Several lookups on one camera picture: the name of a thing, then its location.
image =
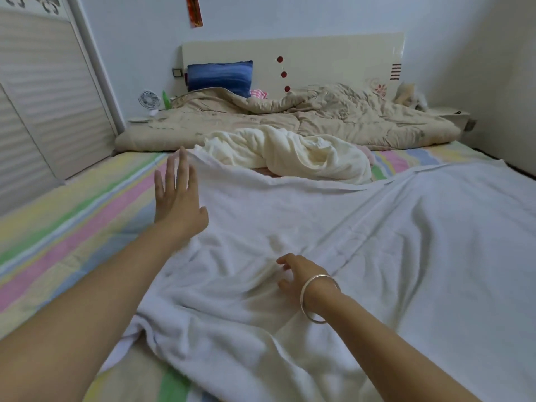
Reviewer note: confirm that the wall switch plate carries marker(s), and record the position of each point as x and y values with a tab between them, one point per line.
177	72

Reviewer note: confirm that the pink patterned pillow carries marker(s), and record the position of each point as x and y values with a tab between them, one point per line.
259	93

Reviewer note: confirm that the person's left forearm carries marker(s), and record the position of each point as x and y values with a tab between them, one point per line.
75	330

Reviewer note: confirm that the person's right forearm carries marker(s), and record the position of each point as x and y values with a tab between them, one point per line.
394	356

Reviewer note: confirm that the striped pastel bed sheet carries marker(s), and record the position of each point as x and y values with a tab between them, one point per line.
67	222

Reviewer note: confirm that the beige quilt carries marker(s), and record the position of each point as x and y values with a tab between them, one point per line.
335	113

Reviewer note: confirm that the cream fleece blanket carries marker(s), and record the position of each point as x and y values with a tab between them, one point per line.
293	150

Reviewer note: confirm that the red wall hanging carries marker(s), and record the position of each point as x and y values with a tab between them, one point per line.
193	10

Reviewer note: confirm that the white towel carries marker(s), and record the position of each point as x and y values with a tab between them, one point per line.
377	247

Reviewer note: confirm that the blue pillow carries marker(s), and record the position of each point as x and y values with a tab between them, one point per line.
219	77

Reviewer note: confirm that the green bottle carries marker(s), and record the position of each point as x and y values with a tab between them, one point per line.
167	100

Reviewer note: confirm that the cream plush toy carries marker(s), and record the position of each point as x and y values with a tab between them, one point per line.
412	96

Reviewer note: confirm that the white headboard with red dots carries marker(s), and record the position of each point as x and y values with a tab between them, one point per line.
335	62

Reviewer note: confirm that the pink fleece blanket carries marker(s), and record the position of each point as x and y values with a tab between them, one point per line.
368	153

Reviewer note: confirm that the person's left hand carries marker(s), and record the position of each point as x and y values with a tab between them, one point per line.
177	201

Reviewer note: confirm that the small white desk fan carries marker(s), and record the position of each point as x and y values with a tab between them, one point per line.
149	99

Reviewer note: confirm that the white nightstand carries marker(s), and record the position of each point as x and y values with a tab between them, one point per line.
456	119

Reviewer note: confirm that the person's right hand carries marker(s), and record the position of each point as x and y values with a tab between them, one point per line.
306	276

